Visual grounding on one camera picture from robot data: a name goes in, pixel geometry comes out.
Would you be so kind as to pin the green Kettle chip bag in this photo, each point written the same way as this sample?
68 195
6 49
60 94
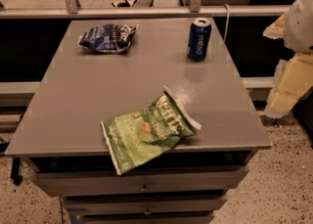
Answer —
135 138

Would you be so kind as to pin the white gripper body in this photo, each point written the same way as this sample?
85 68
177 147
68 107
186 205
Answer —
300 25

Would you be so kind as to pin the blue Pepsi can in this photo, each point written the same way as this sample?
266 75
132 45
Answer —
199 34

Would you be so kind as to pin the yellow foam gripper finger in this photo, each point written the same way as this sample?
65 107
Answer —
276 30
292 80

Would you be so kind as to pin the black caster leg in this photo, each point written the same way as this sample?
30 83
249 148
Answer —
15 171

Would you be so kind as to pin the blue chip bag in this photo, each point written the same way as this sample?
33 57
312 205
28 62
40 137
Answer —
108 38

